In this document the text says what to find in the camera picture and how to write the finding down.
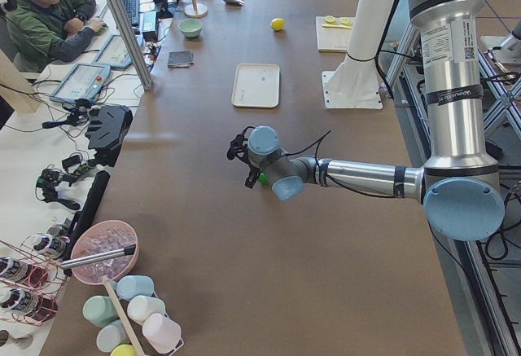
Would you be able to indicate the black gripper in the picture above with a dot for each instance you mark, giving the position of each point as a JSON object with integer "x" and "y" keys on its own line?
{"x": 251, "y": 178}

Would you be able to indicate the green lime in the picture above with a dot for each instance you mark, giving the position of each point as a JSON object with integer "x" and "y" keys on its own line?
{"x": 262, "y": 179}

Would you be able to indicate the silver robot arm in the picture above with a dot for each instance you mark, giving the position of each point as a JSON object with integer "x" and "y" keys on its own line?
{"x": 458, "y": 185}

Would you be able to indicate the cream rabbit print tray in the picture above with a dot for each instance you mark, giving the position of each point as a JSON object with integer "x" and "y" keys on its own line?
{"x": 256, "y": 86}

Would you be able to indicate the grey folded cloth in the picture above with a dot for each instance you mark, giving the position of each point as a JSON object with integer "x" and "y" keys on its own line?
{"x": 180, "y": 59}

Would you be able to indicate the yellow whole lemon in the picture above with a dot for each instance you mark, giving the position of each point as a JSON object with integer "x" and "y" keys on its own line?
{"x": 277, "y": 24}

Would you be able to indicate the bamboo cutting board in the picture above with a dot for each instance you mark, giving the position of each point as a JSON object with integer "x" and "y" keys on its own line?
{"x": 332, "y": 40}

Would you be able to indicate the pale green bowl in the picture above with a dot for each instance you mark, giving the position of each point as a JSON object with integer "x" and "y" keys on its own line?
{"x": 190, "y": 27}

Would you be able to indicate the yellow plastic knife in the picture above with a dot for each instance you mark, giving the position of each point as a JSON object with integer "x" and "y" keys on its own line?
{"x": 336, "y": 26}

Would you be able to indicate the pink ribbed bowl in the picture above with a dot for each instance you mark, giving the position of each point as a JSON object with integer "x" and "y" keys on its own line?
{"x": 105, "y": 237}

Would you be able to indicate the wooden mug tree stand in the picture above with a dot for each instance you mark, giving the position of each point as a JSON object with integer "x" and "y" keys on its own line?
{"x": 195, "y": 10}

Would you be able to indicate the lower lemon slice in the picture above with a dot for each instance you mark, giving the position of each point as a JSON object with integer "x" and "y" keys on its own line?
{"x": 345, "y": 21}

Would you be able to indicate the far teach pendant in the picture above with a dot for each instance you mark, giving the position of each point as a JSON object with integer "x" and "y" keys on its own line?
{"x": 114, "y": 53}

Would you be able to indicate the teach pendant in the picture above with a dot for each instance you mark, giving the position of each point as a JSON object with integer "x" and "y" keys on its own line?
{"x": 83, "y": 82}
{"x": 114, "y": 53}

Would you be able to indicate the pastel cup rack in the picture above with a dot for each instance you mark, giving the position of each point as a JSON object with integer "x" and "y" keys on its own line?
{"x": 132, "y": 299}

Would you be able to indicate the near teach pendant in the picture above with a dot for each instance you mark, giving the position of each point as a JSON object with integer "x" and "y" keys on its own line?
{"x": 83, "y": 82}

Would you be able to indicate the black keyboard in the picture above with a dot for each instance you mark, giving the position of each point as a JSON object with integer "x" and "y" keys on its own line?
{"x": 131, "y": 8}

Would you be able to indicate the person in green jacket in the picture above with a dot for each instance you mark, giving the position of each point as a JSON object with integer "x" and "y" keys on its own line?
{"x": 47, "y": 30}

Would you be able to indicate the copper wire bottle rack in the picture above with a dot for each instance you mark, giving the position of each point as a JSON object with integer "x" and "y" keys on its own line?
{"x": 31, "y": 285}

